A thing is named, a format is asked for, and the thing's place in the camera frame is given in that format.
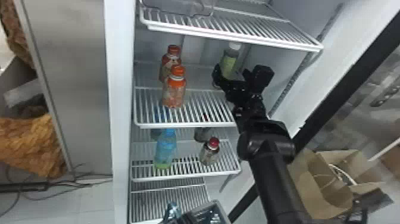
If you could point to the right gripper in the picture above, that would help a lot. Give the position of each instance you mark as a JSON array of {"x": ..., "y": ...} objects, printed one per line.
[{"x": 242, "y": 92}]

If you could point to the green bottle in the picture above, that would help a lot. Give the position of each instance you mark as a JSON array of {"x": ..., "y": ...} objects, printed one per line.
[{"x": 229, "y": 61}]

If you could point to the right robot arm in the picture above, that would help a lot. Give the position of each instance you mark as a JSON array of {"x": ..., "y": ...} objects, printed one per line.
[{"x": 272, "y": 175}]

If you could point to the orange bottle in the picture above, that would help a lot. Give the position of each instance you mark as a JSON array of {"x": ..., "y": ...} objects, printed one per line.
[
  {"x": 174, "y": 89},
  {"x": 169, "y": 61}
]

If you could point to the clear bottle red cap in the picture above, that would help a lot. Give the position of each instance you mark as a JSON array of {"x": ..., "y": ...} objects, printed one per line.
[{"x": 209, "y": 153}]

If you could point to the clear box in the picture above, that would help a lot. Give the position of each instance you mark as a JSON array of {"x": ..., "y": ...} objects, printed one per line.
[{"x": 181, "y": 6}]

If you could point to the blue bottle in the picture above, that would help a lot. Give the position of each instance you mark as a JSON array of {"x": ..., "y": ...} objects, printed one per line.
[
  {"x": 172, "y": 212},
  {"x": 165, "y": 150}
]

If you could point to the white fridge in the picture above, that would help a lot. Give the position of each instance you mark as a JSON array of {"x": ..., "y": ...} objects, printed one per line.
[{"x": 120, "y": 94}]

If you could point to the fridge door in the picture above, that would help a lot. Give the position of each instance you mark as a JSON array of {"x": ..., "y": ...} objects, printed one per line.
[{"x": 331, "y": 53}]

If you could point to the black basket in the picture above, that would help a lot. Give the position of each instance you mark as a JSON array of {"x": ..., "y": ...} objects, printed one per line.
[{"x": 206, "y": 214}]

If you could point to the cardboard box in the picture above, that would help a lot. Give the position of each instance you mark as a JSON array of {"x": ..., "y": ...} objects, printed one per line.
[{"x": 322, "y": 184}]

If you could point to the brown woven cloth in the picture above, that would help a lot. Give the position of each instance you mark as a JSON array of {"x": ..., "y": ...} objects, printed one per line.
[
  {"x": 14, "y": 31},
  {"x": 29, "y": 144}
]

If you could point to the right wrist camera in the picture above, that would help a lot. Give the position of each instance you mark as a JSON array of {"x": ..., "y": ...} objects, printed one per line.
[{"x": 261, "y": 76}]

